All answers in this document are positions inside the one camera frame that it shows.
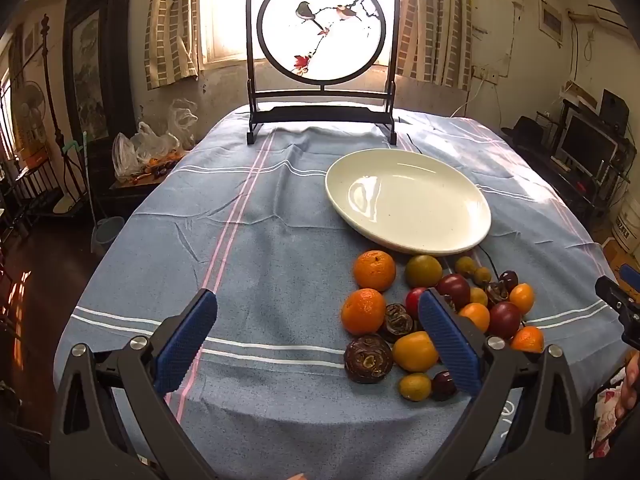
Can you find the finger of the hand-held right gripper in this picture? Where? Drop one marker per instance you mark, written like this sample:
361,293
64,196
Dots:
614,295

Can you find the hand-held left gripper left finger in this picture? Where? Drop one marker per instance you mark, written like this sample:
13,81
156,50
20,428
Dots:
185,340

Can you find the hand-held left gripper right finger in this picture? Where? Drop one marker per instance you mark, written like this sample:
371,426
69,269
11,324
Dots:
447,340

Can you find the yellow-orange round fruit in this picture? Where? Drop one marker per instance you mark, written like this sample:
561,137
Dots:
414,351

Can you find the small orange fruit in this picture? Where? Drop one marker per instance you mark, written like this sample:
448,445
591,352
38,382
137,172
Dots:
476,315
527,339
522,297

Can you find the dark red cherry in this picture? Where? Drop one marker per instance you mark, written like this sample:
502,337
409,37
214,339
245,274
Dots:
442,385

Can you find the small red fruit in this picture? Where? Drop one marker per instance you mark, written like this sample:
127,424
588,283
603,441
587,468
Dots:
413,301

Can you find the small yellow-green fruit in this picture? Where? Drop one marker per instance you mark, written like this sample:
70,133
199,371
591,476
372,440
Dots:
414,386
465,266
478,296
482,275

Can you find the dark purple plum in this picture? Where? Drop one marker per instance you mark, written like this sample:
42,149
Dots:
454,286
509,279
505,319

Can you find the yellow-green round fruit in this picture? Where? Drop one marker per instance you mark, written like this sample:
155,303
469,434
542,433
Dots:
423,271

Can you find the large dark brown water chestnut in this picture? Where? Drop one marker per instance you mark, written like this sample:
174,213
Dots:
368,358

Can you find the large orange tangerine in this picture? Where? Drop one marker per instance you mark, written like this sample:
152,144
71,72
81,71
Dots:
375,270
363,311

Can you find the white oval plate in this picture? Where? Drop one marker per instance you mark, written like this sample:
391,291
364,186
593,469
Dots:
407,200

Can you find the person's right hand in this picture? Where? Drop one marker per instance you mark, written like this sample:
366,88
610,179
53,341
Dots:
631,385

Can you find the white bucket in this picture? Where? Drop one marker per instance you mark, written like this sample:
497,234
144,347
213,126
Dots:
627,225

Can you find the person's floral clothing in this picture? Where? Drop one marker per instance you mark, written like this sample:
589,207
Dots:
607,410

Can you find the blue striped tablecloth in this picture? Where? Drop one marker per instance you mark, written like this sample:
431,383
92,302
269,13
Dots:
260,240

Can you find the dark wooden side table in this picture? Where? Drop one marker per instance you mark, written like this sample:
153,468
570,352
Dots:
130,195

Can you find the computer monitor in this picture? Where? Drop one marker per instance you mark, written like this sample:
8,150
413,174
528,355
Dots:
585,142

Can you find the black speaker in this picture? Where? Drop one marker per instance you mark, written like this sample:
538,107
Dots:
614,110

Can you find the black hat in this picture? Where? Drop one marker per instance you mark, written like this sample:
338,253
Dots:
525,131

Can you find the clear plastic bags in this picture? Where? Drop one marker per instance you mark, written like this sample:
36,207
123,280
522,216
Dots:
145,147

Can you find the black framed bird painting screen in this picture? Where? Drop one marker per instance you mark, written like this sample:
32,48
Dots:
322,110

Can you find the dark metal coat stand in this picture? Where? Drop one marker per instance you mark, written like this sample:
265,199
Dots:
52,110

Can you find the standing fan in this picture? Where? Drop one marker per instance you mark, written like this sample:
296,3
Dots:
31,105

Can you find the white air conditioner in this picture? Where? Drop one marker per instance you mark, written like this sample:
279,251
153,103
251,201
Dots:
607,14

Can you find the dark framed landscape painting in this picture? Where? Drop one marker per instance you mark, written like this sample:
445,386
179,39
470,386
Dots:
92,70

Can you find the checked curtain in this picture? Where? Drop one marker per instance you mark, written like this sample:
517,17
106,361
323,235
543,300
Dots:
437,25
172,25

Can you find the white wall socket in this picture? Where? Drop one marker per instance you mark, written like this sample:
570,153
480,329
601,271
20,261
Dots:
486,73

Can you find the framed wall notice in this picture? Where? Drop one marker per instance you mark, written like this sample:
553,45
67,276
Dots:
551,19

